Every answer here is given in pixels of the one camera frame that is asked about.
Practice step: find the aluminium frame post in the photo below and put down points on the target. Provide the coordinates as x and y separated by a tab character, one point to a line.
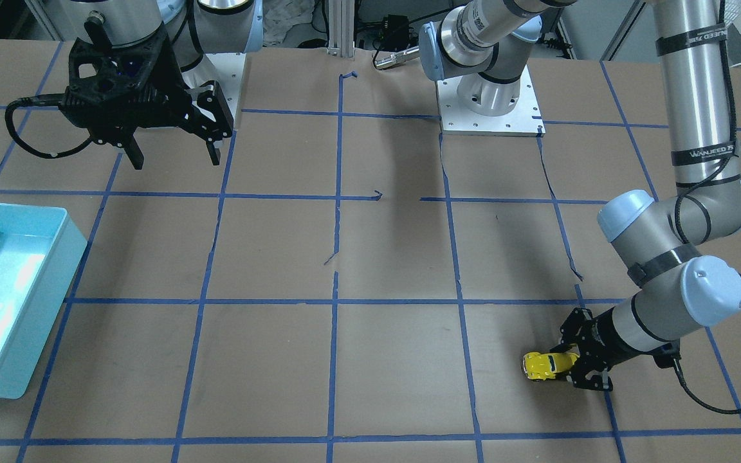
340	28

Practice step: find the teal plastic bin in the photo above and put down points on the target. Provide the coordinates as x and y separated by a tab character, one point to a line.
40	250

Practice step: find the yellow beetle toy car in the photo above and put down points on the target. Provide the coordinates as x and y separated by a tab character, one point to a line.
543	367

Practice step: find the working black gripper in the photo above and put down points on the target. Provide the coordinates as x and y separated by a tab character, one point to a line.
604	334

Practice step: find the idle black gripper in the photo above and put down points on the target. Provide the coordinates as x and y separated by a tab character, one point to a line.
174	74

